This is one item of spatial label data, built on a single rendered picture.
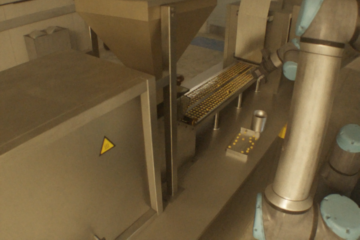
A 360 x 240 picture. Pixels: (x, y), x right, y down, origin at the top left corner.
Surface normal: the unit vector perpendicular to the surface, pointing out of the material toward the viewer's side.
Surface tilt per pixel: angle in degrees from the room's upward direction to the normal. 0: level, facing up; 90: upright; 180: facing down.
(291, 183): 76
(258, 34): 90
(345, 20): 80
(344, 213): 5
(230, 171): 0
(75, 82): 0
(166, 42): 90
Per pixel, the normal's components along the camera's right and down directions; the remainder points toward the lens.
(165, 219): 0.00, -0.86
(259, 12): -0.58, 0.10
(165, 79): 0.79, 0.31
